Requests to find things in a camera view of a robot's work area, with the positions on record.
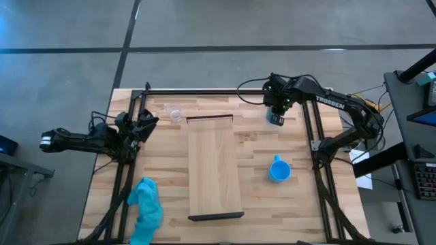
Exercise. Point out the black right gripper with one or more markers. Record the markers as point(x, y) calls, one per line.
point(277, 93)

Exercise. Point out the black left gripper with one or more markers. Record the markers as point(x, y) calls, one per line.
point(126, 127)

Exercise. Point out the small clear glass cup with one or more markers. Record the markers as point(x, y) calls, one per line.
point(174, 113)

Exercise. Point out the blue plastic mug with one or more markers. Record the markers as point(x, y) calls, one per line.
point(279, 171)

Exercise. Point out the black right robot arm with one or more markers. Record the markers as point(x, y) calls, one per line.
point(330, 102)

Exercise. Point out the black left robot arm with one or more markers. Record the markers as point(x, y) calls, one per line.
point(78, 139)

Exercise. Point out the teal cloth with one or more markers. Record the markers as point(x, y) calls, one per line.
point(145, 207)

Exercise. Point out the white paper sheet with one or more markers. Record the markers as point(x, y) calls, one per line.
point(362, 170)

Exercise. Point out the black desk beam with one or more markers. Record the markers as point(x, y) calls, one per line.
point(378, 160)

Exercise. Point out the grey desk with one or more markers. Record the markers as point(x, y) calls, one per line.
point(405, 119)

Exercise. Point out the black device with blue light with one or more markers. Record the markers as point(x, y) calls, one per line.
point(7, 144)

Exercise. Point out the grey side table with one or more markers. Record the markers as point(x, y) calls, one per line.
point(13, 177)

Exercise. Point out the blue tablet screen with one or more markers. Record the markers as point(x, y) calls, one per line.
point(425, 118)

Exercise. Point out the small black triangular stand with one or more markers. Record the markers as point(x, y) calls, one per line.
point(422, 152)

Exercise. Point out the black slanted pole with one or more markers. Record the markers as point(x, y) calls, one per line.
point(419, 66)

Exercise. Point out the small teal box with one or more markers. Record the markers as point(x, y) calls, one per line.
point(426, 78)

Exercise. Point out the black keyboard with coloured keys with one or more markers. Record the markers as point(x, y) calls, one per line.
point(425, 182)

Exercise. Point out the black aluminium table frame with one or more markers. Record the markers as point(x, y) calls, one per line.
point(225, 92)

